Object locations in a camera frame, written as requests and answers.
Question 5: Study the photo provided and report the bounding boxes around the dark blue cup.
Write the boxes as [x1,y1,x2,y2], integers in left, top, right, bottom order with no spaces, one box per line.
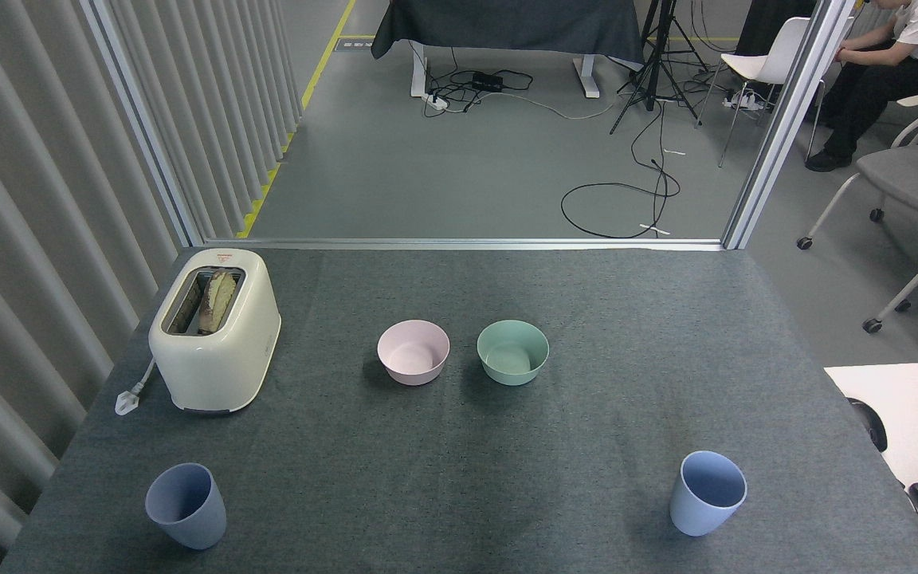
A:
[145,463,227,551]

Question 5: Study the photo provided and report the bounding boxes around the black tripod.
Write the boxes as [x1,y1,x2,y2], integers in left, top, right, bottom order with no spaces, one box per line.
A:
[609,0,711,135]

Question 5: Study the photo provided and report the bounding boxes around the white plastic chair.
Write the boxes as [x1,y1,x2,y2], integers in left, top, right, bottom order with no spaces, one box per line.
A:
[695,16,826,168]

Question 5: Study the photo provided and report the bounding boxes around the white desk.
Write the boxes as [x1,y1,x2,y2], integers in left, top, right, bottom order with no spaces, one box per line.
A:
[824,361,918,491]

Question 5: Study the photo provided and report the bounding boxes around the silver frame rail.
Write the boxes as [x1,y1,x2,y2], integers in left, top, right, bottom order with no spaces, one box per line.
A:
[202,237,727,252]

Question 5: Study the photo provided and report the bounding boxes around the green bowl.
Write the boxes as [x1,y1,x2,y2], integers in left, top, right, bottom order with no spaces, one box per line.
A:
[477,320,550,387]

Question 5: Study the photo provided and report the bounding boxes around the cream white toaster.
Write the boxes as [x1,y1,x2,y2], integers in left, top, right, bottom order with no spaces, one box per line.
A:
[148,248,281,415]

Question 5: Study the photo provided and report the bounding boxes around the toasted bread slice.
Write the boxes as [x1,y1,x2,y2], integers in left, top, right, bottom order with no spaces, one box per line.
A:
[197,269,238,336]

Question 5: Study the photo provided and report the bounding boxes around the black floor cable loop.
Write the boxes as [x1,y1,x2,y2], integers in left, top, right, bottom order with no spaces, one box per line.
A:
[560,104,681,240]

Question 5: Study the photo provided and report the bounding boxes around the black round object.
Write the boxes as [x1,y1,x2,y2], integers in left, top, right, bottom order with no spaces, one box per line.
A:
[847,397,889,453]

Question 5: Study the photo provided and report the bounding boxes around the light blue cup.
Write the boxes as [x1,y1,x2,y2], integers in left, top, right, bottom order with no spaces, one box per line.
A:
[669,450,747,537]

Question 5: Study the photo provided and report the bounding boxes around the white toaster cable with plug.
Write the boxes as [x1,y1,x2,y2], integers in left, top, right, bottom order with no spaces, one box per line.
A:
[114,357,159,417]

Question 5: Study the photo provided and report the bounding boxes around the white floor cable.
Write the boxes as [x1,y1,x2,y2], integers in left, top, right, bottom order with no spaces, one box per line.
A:
[467,89,618,121]

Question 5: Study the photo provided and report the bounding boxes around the pink bowl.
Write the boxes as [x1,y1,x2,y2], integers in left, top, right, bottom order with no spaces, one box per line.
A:
[377,320,451,387]

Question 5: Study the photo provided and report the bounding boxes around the tangled black cables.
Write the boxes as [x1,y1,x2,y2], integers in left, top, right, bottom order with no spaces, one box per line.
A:
[425,46,536,117]

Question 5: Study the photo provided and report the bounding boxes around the silver frame post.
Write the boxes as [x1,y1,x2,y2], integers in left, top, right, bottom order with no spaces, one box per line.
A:
[720,0,858,251]
[79,0,206,248]

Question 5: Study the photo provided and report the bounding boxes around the dark grey table cloth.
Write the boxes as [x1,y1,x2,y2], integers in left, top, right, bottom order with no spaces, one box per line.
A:
[371,0,645,66]

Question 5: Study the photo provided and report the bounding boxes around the white table leg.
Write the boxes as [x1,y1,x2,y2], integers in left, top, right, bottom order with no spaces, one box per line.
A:
[573,54,601,100]
[410,40,429,98]

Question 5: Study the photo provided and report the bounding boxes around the black cloth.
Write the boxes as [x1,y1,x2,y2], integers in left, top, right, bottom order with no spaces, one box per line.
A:
[734,0,818,58]

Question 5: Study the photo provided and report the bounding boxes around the person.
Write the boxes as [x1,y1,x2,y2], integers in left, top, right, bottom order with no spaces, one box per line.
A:
[806,0,918,172]

